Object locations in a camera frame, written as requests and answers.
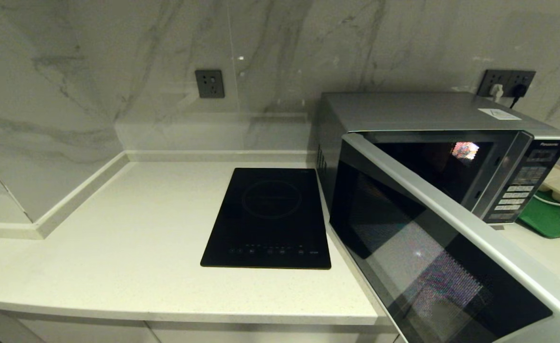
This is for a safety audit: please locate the green plastic tray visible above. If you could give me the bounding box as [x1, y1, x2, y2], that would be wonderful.
[518, 191, 560, 239]

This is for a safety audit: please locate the black power plug with cable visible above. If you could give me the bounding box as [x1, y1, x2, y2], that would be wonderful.
[510, 85, 528, 109]

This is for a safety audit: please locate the large beige cabinet drawer front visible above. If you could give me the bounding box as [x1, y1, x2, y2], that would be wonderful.
[18, 317, 397, 343]

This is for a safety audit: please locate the white power cable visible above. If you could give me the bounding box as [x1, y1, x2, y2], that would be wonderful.
[535, 194, 560, 211]

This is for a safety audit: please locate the black induction cooktop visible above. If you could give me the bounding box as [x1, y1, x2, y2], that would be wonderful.
[200, 167, 332, 270]

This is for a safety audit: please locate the beige corner cabinet panel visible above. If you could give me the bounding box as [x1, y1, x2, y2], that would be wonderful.
[0, 310, 47, 343]

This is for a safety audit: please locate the grey double wall socket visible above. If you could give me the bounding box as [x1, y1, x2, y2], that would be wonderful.
[477, 70, 536, 97]

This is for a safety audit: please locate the grey single wall socket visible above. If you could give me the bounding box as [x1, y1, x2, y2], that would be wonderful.
[195, 70, 225, 99]

